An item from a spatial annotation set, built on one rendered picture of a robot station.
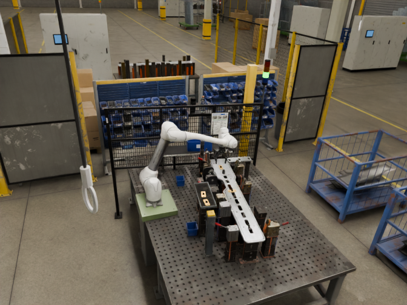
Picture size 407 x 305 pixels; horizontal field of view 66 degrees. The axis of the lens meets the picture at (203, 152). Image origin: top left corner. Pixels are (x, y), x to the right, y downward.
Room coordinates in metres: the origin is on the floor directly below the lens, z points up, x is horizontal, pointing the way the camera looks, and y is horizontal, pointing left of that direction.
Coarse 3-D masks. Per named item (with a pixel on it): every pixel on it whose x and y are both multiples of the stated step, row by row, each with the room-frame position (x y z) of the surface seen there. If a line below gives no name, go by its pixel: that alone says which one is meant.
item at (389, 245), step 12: (396, 192) 2.80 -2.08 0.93; (384, 216) 2.82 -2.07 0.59; (396, 216) 2.92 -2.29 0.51; (384, 228) 2.81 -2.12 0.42; (396, 228) 2.67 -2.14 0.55; (372, 240) 2.84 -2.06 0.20; (384, 240) 2.88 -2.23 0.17; (396, 240) 2.90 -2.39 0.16; (372, 252) 2.79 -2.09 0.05; (384, 252) 2.68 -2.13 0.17; (396, 252) 2.70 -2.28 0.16; (396, 264) 2.52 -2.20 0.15
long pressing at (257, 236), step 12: (216, 168) 3.03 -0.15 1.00; (228, 168) 3.04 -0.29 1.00; (228, 180) 2.79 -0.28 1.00; (228, 192) 2.57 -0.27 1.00; (240, 192) 2.58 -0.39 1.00; (240, 204) 2.39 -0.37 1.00; (240, 216) 2.21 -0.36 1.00; (252, 216) 2.22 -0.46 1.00; (240, 228) 2.05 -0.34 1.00; (252, 228) 2.06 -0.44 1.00; (252, 240) 1.92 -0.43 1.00; (264, 240) 1.93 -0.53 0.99
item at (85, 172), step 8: (56, 0) 0.48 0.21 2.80; (56, 8) 0.48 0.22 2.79; (64, 32) 0.48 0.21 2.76; (64, 40) 0.48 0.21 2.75; (64, 48) 0.48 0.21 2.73; (64, 56) 0.48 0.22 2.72; (72, 80) 0.48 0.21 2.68; (72, 88) 0.48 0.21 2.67; (72, 96) 0.48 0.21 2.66; (80, 128) 0.48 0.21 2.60; (80, 136) 0.48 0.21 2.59; (80, 144) 0.48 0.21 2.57; (80, 168) 0.48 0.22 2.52; (88, 168) 0.48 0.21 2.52; (88, 176) 0.48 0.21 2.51; (88, 184) 0.48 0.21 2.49; (88, 200) 0.49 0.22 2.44; (96, 200) 0.47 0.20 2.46; (88, 208) 0.48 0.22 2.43; (96, 208) 0.47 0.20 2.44
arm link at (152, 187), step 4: (148, 180) 2.67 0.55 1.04; (152, 180) 2.66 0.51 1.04; (156, 180) 2.67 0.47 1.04; (144, 184) 2.71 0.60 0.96; (148, 184) 2.63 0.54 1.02; (152, 184) 2.62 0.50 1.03; (156, 184) 2.63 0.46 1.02; (160, 184) 2.68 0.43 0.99; (144, 188) 2.70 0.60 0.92; (148, 188) 2.61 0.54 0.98; (152, 188) 2.60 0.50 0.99; (156, 188) 2.62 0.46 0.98; (160, 188) 2.66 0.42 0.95; (148, 192) 2.61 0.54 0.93; (152, 192) 2.60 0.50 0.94; (156, 192) 2.61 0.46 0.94; (160, 192) 2.66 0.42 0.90; (148, 196) 2.61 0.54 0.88; (152, 196) 2.60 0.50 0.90; (156, 196) 2.61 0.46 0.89; (160, 196) 2.67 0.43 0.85; (152, 200) 2.60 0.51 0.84; (156, 200) 2.62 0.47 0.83
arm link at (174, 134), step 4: (172, 128) 2.83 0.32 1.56; (176, 128) 2.84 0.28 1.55; (168, 132) 2.77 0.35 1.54; (172, 132) 2.77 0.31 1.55; (176, 132) 2.78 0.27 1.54; (180, 132) 2.80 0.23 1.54; (184, 132) 2.82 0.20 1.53; (168, 136) 2.73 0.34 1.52; (172, 136) 2.74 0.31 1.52; (176, 136) 2.75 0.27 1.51; (180, 136) 2.76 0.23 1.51; (184, 136) 2.79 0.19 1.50; (172, 140) 2.74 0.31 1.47; (176, 140) 2.75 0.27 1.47; (180, 140) 2.77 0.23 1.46; (184, 140) 2.80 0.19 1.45
